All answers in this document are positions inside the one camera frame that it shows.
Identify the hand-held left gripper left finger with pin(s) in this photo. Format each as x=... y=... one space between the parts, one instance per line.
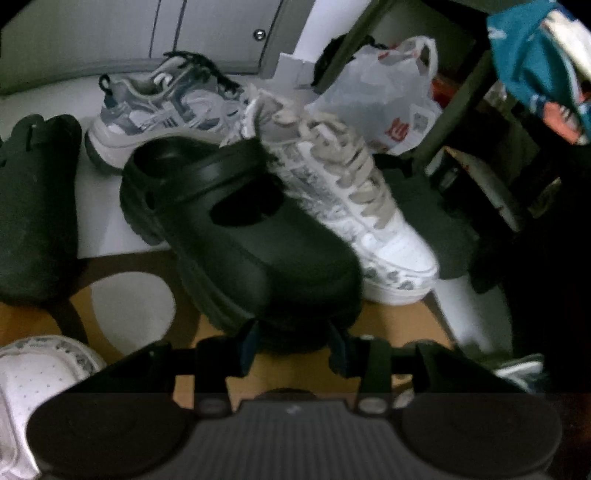
x=249 y=346

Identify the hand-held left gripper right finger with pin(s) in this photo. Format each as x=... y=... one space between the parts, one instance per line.
x=339 y=353

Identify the black chunky rubber clog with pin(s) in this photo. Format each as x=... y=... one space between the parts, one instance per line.
x=258 y=249

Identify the white printed sneaker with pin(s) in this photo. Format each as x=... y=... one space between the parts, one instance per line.
x=37 y=383
x=369 y=217

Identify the grey blue running sneaker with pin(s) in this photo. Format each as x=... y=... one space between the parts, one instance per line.
x=521 y=369
x=152 y=115

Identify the dark felt clog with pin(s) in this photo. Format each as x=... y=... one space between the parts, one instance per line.
x=32 y=207

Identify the orange cartoon floor mat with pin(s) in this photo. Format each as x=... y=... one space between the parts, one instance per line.
x=138 y=295

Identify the white plastic bag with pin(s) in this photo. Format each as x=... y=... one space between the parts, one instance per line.
x=369 y=92

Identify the white cardboard piece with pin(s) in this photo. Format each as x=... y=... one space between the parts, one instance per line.
x=295 y=69

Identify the dark cloth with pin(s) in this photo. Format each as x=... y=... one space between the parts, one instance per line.
x=330 y=55

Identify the metal cabinet knob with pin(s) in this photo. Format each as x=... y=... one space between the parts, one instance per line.
x=259 y=33

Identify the grey cabinet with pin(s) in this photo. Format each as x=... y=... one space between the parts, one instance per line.
x=115 y=32

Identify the teal printed cloth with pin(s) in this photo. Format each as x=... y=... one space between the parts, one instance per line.
x=521 y=60

